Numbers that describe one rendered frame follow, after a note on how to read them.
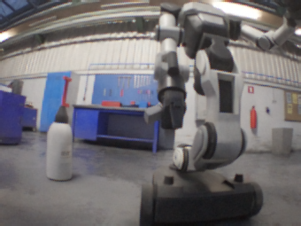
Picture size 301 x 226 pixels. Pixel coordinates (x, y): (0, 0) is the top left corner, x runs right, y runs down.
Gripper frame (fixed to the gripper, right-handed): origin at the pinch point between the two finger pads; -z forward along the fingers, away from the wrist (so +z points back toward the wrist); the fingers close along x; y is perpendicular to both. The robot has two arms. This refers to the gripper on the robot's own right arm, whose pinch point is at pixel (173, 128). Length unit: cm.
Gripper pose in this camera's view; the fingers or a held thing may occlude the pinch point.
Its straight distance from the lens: 40.1
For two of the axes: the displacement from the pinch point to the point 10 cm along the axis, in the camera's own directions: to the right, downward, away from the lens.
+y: 10.0, 0.8, 0.1
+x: 0.6, -6.1, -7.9
